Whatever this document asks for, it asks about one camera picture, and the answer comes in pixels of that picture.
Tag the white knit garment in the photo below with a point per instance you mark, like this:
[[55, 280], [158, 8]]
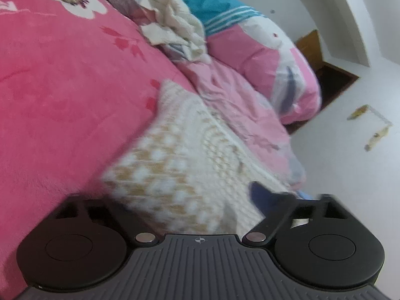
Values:
[[175, 15]]

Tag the dark wooden door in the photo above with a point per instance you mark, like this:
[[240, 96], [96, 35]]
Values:
[[325, 78]]

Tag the white wall hook rail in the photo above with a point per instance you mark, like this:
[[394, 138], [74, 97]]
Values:
[[381, 115]]

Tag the beige checked knit cardigan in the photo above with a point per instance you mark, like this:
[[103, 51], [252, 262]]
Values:
[[187, 162]]

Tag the pink printed quilt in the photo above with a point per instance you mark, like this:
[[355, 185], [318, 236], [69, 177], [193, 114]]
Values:
[[250, 68]]

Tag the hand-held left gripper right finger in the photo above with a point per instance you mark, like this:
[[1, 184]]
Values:
[[259, 195]]

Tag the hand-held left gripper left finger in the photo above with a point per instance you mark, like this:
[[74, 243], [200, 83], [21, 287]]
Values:
[[115, 217]]

